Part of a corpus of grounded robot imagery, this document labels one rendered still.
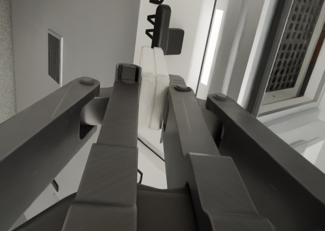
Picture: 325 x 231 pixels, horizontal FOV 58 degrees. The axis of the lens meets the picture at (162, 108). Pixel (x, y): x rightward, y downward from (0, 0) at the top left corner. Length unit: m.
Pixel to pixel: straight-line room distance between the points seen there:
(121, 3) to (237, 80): 0.24
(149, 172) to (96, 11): 0.29
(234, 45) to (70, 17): 0.41
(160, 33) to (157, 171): 0.19
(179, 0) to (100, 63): 0.24
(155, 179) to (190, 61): 0.18
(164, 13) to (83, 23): 0.31
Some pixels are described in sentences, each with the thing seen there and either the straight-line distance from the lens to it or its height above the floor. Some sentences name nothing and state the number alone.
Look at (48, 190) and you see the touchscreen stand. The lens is 1.52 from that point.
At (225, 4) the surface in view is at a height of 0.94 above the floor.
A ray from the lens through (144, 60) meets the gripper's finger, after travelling 0.17.
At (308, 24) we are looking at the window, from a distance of 0.29.
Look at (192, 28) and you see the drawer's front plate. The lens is 0.32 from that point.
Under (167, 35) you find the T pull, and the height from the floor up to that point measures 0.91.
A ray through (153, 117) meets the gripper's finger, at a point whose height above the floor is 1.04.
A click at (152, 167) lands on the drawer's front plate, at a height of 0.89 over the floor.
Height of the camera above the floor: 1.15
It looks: 43 degrees down
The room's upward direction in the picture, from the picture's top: 123 degrees clockwise
